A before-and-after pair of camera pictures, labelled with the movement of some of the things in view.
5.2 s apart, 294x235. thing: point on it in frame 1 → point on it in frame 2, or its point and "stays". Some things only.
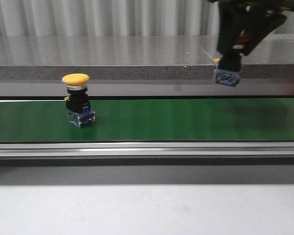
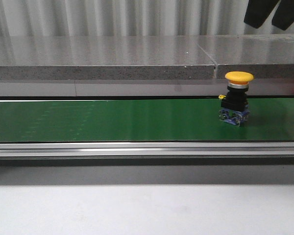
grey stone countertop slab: [40, 58] stays
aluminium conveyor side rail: [225, 149] stays
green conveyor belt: [150, 120] stays
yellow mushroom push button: [79, 110] → [234, 109]
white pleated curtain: [113, 18] stays
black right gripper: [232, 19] → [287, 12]
